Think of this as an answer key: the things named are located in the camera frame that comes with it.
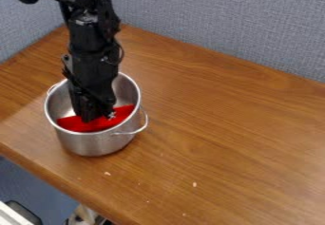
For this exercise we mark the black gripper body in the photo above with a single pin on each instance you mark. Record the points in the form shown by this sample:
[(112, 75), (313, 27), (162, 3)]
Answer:
[(91, 70)]

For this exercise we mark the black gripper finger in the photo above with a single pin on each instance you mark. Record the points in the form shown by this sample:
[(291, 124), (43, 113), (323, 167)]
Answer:
[(81, 105), (99, 108)]

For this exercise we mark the red block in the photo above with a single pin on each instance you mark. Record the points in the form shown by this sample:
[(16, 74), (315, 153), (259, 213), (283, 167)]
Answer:
[(72, 123)]

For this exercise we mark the stainless steel pot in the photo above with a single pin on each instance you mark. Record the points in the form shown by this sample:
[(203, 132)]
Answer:
[(99, 143)]

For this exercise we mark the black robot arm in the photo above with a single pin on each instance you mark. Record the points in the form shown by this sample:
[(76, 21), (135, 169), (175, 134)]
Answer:
[(91, 22)]

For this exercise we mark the white black object under table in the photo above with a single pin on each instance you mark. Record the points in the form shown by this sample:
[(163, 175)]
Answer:
[(83, 216)]

